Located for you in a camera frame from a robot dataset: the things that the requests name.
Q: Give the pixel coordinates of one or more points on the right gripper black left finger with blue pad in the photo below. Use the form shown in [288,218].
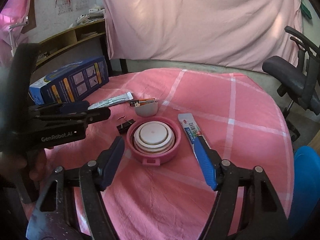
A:
[54,215]

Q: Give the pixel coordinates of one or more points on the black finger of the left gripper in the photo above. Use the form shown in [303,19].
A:
[72,111]

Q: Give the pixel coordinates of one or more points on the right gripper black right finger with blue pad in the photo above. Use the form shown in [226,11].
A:
[262,215]

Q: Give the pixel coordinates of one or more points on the silver ointment tube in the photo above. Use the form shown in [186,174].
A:
[112,101]

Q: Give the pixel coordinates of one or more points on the pink round lid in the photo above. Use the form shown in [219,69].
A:
[154,141]

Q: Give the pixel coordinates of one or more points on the person's left hand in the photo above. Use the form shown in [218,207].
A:
[11,164]

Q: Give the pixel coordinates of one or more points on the dark blue cardboard box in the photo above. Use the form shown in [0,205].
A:
[70,83]

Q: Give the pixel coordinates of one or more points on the black binder clip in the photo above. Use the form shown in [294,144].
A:
[124,124]

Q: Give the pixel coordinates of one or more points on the blue plastic bin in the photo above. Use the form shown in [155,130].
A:
[304,215]

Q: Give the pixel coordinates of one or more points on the small orange black battery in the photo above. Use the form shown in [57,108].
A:
[140,102]

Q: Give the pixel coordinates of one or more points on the blue white toothpaste box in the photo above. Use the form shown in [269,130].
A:
[191,129]

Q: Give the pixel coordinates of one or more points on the pink curtain at left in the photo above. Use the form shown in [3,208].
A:
[22,13]

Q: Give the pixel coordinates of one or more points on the black office chair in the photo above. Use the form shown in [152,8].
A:
[298,82]

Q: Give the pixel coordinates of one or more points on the pink hanging sheet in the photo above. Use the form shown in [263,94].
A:
[231,33]

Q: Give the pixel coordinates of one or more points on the wooden wall shelf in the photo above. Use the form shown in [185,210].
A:
[64,41]

